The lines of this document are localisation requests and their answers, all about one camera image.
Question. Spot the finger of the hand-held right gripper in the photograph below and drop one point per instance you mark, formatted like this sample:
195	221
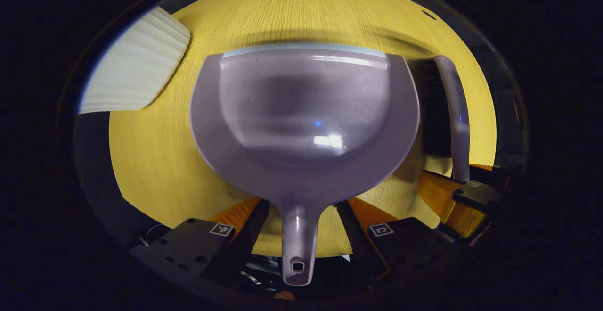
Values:
494	175
473	195

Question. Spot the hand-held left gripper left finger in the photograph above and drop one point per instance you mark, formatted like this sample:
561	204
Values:
245	235

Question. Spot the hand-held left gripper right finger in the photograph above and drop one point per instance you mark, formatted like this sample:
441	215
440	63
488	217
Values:
360	240

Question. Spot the pale pink small broom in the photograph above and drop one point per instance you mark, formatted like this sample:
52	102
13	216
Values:
459	122

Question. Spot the pale pink dustpan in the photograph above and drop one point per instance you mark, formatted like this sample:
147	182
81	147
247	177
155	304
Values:
301	113

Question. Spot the yellow wooden desktop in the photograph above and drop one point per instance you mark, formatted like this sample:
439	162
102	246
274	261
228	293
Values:
155	160

